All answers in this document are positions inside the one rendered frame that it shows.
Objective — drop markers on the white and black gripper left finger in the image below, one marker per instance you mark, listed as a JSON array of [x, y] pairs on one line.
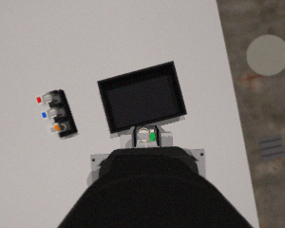
[[128, 140]]

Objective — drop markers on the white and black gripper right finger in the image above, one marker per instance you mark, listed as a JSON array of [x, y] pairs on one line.
[[164, 138]]

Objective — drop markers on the black rectangular tray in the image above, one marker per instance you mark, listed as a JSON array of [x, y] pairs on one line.
[[142, 97]]

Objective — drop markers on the grey mounting plate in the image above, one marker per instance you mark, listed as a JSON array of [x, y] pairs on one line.
[[199, 154]]

